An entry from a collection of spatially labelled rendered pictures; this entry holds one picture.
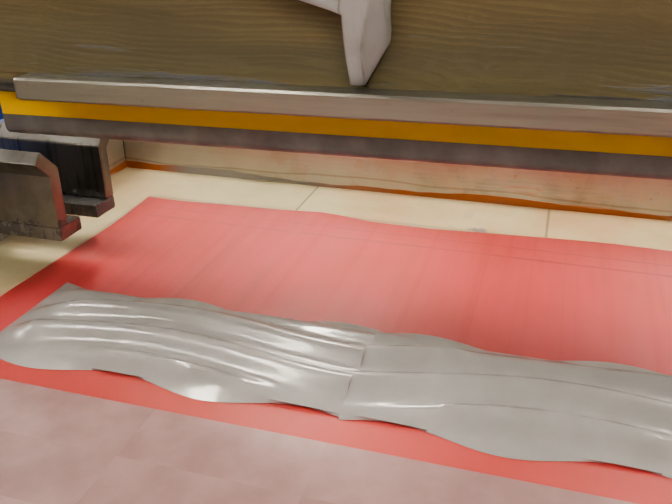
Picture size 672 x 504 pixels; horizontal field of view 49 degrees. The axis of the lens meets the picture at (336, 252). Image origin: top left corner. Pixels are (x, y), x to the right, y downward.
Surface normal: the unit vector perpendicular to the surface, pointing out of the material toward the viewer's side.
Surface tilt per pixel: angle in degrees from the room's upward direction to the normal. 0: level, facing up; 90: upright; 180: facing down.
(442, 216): 0
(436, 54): 89
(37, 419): 0
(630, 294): 0
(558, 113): 89
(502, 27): 89
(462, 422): 38
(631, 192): 90
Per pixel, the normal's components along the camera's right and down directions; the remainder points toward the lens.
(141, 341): -0.12, -0.61
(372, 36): 0.55, 0.64
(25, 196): -0.30, 0.41
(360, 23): -0.29, 0.62
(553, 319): -0.01, -0.90
